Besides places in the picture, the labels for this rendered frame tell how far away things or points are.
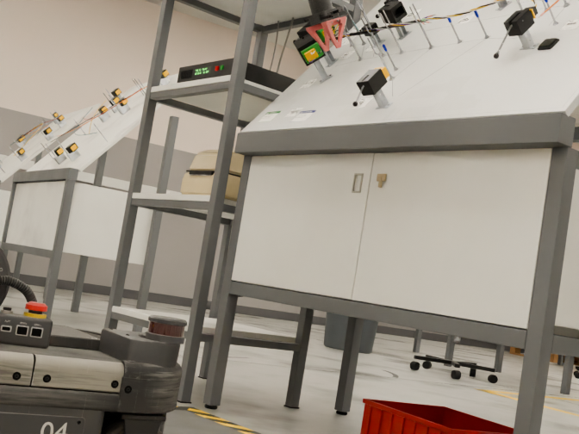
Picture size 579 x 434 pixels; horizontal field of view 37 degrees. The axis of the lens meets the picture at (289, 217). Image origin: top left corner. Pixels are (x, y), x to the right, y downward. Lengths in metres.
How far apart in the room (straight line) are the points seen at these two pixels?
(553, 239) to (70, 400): 1.04
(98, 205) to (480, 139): 3.35
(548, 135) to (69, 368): 1.09
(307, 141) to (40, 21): 7.36
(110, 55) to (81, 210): 4.96
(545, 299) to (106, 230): 3.54
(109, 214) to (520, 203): 3.45
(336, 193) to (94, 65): 7.51
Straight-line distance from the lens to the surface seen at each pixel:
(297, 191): 2.53
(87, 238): 5.06
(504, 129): 2.00
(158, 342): 1.52
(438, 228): 2.12
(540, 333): 1.91
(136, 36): 9.99
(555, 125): 1.93
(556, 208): 1.93
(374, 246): 2.25
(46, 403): 1.45
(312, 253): 2.43
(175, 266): 10.01
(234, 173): 2.91
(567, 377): 6.15
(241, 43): 2.86
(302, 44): 2.71
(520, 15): 2.25
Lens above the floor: 0.41
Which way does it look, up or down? 5 degrees up
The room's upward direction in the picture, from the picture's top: 9 degrees clockwise
